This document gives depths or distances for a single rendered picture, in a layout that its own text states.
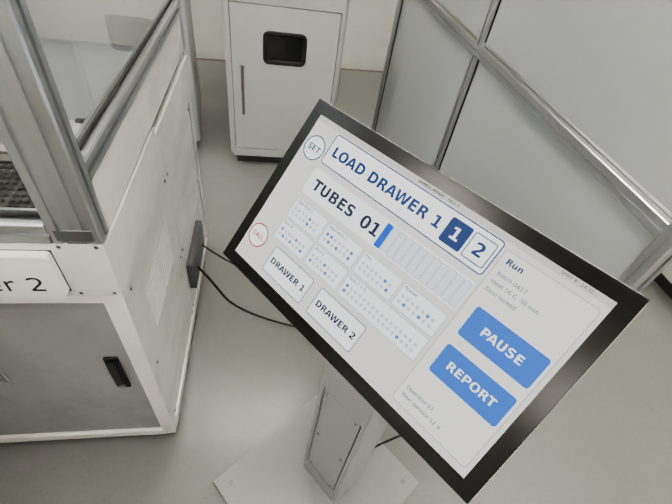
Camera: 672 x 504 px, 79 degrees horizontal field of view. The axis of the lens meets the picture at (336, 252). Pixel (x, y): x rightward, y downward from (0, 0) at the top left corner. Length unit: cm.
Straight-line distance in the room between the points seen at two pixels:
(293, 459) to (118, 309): 82
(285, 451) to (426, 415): 101
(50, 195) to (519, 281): 69
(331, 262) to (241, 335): 120
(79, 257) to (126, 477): 92
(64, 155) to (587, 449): 188
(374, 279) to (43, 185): 52
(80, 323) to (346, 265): 66
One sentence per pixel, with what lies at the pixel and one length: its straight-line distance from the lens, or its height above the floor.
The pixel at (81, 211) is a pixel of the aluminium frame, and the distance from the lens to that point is 78.
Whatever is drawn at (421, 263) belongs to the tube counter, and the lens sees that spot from 55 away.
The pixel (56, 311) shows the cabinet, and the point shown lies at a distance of 104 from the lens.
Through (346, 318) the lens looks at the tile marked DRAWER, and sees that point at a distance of 59.
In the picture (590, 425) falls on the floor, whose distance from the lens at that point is 203.
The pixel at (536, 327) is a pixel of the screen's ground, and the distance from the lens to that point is 53.
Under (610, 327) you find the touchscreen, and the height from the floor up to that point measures 116.
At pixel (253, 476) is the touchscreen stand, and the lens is 151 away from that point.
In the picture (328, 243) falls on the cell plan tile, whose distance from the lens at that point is 61.
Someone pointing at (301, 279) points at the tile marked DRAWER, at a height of 101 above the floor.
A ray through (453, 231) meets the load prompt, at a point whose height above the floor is 116.
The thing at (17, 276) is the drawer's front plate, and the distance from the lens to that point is 92.
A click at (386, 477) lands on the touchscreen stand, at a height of 4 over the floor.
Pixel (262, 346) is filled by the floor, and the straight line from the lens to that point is 174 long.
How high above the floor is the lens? 149
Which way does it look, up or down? 45 degrees down
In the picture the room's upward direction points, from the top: 10 degrees clockwise
